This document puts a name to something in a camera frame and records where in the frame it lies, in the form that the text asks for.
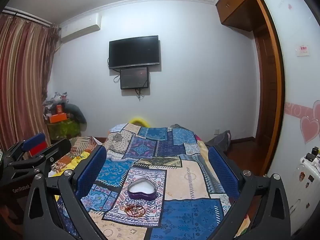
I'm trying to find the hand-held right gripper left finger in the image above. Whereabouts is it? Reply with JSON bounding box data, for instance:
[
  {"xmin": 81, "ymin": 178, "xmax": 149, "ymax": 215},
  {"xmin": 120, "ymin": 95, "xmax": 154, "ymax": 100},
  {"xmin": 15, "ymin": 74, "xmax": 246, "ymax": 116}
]
[{"xmin": 22, "ymin": 144, "xmax": 108, "ymax": 240}]

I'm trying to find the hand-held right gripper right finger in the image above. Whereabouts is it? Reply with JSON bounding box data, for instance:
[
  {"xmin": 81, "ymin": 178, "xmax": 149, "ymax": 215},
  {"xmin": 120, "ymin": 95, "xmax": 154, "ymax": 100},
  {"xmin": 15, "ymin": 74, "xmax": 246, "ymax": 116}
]
[{"xmin": 207, "ymin": 145, "xmax": 292, "ymax": 240}]

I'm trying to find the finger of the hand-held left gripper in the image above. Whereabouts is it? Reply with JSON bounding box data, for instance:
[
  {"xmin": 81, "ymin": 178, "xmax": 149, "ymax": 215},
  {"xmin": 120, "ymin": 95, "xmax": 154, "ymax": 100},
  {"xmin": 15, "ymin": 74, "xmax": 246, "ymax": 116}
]
[
  {"xmin": 10, "ymin": 138, "xmax": 72, "ymax": 180},
  {"xmin": 4, "ymin": 132, "xmax": 47, "ymax": 167}
]

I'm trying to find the purple heart-shaped jewelry box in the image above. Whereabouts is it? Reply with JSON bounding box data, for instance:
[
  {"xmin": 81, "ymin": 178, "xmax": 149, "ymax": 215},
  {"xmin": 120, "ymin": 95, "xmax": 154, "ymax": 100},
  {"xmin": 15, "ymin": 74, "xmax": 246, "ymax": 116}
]
[{"xmin": 127, "ymin": 177, "xmax": 157, "ymax": 201}]

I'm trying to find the pile of bead bracelets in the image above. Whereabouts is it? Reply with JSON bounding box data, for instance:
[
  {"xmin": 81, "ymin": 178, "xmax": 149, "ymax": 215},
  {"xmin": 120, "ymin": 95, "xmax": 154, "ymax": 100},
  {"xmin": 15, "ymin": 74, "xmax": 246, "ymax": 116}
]
[{"xmin": 119, "ymin": 203, "xmax": 148, "ymax": 218}]

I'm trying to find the red box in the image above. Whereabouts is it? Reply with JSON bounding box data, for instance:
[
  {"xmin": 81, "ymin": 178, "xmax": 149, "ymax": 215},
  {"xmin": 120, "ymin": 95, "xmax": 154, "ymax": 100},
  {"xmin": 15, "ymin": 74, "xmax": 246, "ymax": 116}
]
[{"xmin": 29, "ymin": 142, "xmax": 48, "ymax": 157}]

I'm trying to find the green cloth-covered table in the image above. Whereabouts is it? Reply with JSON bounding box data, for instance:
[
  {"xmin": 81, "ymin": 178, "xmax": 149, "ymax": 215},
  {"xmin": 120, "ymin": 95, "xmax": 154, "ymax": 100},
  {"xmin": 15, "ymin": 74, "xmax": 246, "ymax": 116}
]
[{"xmin": 47, "ymin": 120, "xmax": 82, "ymax": 141}]

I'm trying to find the orange cartoon quilt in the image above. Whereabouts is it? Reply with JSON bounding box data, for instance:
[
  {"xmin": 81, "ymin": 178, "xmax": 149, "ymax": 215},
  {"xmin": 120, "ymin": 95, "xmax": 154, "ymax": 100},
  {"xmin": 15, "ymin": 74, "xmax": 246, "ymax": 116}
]
[{"xmin": 49, "ymin": 136, "xmax": 105, "ymax": 178}]

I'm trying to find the dark clothes pile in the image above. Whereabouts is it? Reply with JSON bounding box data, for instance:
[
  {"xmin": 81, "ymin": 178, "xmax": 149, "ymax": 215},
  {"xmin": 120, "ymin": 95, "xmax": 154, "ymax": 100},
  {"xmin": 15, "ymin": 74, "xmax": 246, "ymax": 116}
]
[{"xmin": 206, "ymin": 130, "xmax": 232, "ymax": 152}]

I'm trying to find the orange box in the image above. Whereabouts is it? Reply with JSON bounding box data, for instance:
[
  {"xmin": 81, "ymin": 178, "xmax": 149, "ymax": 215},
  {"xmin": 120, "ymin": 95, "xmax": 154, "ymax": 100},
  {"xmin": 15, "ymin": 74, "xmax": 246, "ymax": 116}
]
[{"xmin": 48, "ymin": 113, "xmax": 68, "ymax": 124}]

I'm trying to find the dark grey cloth bag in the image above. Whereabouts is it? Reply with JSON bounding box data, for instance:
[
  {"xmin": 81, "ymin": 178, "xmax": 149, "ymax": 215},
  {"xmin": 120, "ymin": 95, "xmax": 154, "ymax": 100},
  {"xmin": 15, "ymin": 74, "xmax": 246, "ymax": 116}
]
[{"xmin": 64, "ymin": 103, "xmax": 87, "ymax": 124}]

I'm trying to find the pile of wrapped clutter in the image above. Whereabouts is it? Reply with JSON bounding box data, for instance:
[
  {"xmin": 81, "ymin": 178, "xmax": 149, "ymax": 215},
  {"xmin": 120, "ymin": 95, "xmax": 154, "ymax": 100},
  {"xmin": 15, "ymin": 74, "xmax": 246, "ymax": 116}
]
[{"xmin": 42, "ymin": 91, "xmax": 69, "ymax": 117}]

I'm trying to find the blue patchwork blanket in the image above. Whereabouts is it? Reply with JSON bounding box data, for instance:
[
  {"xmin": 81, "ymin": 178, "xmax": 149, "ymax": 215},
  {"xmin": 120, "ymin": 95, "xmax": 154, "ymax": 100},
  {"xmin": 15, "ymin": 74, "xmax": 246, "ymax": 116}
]
[{"xmin": 56, "ymin": 123, "xmax": 251, "ymax": 240}]

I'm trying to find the red striped curtain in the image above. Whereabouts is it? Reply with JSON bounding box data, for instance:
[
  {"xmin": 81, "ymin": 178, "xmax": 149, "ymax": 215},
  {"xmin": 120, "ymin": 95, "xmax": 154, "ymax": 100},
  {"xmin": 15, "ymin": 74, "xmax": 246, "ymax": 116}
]
[{"xmin": 0, "ymin": 12, "xmax": 60, "ymax": 153}]

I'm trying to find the yellow plastic object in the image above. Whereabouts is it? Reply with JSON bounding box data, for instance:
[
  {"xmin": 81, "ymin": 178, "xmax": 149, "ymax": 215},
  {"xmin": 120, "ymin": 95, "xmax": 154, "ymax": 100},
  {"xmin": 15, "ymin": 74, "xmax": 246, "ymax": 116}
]
[{"xmin": 129, "ymin": 116, "xmax": 149, "ymax": 126}]

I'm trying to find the white appliance with magnets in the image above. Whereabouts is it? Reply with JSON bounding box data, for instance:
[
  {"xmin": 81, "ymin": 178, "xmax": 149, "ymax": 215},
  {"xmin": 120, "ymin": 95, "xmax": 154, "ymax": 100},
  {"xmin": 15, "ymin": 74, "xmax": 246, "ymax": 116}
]
[{"xmin": 287, "ymin": 152, "xmax": 320, "ymax": 236}]

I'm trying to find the small black device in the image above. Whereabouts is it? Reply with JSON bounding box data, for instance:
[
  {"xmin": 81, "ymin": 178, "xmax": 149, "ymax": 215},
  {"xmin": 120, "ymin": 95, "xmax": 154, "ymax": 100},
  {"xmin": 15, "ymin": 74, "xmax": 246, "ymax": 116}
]
[{"xmin": 305, "ymin": 148, "xmax": 319, "ymax": 162}]

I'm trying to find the white heart-print wardrobe door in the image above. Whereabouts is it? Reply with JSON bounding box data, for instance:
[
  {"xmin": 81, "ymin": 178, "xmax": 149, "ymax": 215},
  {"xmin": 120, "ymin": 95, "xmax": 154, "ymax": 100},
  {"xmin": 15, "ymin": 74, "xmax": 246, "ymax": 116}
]
[{"xmin": 257, "ymin": 0, "xmax": 320, "ymax": 235}]

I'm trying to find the white air conditioner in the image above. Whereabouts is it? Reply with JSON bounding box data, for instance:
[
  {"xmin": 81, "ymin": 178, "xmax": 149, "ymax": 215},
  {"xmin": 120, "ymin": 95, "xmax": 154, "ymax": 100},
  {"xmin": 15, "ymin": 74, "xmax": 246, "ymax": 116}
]
[{"xmin": 60, "ymin": 13, "xmax": 102, "ymax": 43}]

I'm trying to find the wooden overhead cabinet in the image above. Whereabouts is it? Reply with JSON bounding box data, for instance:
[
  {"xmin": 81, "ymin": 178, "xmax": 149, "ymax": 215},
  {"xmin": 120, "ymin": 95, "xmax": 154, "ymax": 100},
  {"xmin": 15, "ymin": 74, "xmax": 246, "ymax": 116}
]
[{"xmin": 216, "ymin": 0, "xmax": 268, "ymax": 32}]

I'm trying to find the small black wall monitor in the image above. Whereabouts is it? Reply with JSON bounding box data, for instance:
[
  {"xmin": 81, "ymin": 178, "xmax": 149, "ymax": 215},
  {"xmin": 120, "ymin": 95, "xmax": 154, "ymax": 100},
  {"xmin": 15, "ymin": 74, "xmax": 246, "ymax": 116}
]
[{"xmin": 120, "ymin": 67, "xmax": 150, "ymax": 90}]

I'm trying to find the black wall television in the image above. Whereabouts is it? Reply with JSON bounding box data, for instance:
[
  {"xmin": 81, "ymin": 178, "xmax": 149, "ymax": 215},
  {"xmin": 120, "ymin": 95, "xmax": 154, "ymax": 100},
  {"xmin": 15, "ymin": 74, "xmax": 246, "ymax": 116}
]
[{"xmin": 109, "ymin": 35, "xmax": 160, "ymax": 70}]

